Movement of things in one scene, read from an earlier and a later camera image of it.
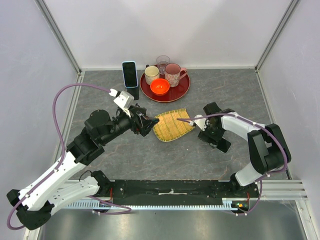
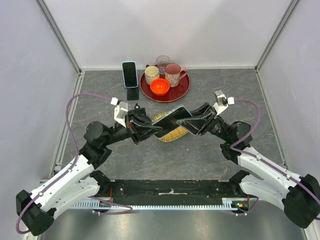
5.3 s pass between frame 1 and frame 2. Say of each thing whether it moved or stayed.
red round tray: stayed
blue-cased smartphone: stayed
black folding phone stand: stayed
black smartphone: moved
